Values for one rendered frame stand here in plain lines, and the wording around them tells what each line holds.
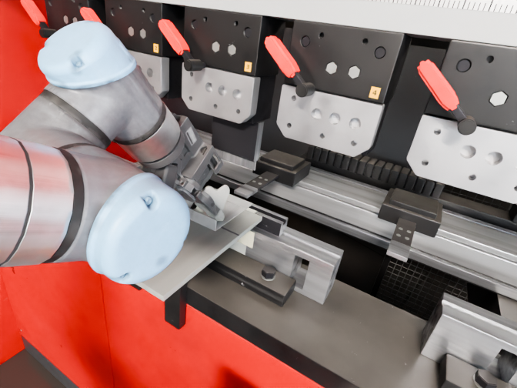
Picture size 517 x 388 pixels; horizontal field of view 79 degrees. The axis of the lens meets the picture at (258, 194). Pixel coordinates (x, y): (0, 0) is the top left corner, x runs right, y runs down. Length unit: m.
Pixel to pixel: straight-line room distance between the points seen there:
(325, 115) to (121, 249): 0.35
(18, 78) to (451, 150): 1.21
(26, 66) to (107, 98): 0.97
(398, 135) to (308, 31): 0.60
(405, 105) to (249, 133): 0.55
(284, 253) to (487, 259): 0.44
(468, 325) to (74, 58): 0.61
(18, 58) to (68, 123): 0.97
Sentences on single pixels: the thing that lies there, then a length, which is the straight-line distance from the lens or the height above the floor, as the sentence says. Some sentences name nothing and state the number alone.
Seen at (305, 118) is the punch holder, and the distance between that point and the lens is 0.50.
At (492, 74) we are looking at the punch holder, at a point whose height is 1.31.
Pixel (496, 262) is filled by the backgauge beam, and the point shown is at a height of 0.96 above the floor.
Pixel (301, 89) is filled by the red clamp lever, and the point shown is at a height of 1.26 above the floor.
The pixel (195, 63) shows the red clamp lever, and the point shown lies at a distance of 0.56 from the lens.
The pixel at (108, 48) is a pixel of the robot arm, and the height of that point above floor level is 1.29.
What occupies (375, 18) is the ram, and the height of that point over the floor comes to 1.35.
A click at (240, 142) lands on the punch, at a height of 1.13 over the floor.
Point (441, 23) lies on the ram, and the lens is 0.46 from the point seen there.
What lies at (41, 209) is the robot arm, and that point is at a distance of 0.20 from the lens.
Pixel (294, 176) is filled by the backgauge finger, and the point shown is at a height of 1.01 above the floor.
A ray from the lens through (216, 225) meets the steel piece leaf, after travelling 0.57.
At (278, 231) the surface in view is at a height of 0.98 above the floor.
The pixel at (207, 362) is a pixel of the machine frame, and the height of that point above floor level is 0.70.
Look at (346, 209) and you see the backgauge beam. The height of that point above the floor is 0.96.
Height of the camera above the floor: 1.32
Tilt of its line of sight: 27 degrees down
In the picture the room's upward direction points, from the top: 8 degrees clockwise
